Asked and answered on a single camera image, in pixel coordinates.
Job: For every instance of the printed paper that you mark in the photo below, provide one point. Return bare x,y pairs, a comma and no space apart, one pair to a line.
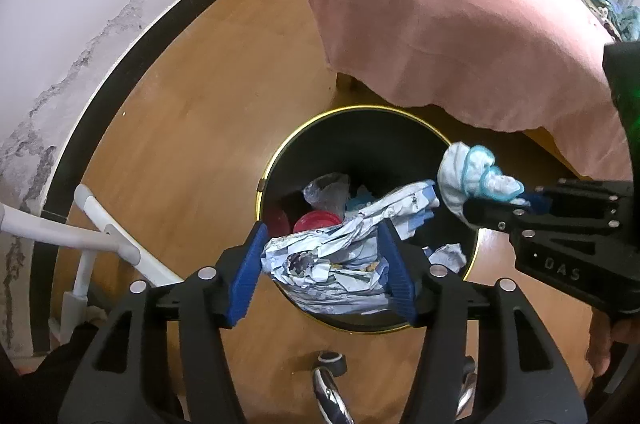
330,254

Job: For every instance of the clear plastic bag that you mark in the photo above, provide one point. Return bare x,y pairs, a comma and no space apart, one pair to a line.
327,191

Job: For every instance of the person's right hand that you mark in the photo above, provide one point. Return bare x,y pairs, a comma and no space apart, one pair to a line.
602,344

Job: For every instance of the pink blanket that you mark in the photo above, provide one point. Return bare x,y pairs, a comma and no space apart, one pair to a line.
450,29

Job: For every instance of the black bin with gold rim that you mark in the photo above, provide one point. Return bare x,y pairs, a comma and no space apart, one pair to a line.
360,144

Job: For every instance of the red plastic lid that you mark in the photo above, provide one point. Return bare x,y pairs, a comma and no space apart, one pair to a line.
317,221

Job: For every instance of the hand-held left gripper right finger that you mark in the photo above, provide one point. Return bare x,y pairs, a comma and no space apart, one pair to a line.
398,269

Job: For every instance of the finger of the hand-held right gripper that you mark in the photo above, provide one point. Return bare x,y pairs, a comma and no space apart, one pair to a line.
590,191
492,214

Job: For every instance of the pile of clothes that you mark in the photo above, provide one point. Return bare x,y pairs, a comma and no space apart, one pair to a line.
600,4

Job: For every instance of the crumpled white paper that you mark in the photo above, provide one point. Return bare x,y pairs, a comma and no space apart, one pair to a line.
447,256

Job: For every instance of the person's black clothing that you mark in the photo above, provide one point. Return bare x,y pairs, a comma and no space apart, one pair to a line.
40,384

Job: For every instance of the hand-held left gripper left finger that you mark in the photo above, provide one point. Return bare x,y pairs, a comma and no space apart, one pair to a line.
247,269

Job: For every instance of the white tube rack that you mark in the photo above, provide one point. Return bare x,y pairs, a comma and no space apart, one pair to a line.
145,261

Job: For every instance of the white cloth with blue trim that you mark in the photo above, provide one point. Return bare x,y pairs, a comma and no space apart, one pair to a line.
465,174

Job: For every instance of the blue terry sock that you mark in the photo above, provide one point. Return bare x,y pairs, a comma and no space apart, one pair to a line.
357,203

